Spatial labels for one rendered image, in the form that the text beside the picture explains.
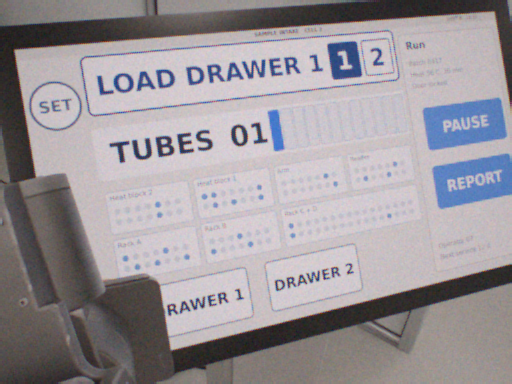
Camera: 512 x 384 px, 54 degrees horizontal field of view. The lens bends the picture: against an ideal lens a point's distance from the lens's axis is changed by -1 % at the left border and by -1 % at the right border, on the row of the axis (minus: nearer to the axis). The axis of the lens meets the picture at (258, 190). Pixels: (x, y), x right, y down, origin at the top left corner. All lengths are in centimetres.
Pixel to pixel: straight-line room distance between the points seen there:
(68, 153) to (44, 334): 26
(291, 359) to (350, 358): 93
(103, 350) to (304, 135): 31
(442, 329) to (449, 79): 133
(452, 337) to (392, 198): 132
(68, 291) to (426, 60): 43
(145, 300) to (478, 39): 44
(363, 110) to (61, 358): 38
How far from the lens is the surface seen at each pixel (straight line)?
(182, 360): 47
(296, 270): 48
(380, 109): 52
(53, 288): 22
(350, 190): 50
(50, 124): 45
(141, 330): 34
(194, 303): 46
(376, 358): 168
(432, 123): 55
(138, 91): 46
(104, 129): 45
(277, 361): 73
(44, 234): 23
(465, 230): 57
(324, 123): 49
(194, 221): 45
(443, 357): 175
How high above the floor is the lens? 136
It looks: 39 degrees down
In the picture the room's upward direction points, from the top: 4 degrees clockwise
